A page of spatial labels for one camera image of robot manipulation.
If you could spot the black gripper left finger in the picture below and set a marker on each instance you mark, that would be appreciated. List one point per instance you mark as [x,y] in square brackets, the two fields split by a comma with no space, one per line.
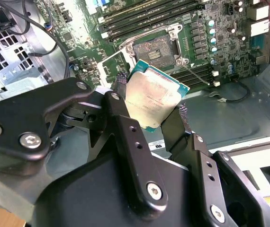
[19,113]

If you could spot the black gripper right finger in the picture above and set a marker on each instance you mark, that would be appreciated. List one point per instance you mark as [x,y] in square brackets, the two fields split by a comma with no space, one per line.
[232,175]

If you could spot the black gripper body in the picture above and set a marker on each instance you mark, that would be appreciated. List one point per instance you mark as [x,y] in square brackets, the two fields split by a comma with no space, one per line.
[90,196]

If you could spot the silver green CPU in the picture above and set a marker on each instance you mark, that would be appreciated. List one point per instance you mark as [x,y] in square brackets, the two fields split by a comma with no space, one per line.
[149,101]

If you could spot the metal socket cover frame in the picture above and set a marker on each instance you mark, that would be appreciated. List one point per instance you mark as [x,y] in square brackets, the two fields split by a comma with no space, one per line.
[127,52]

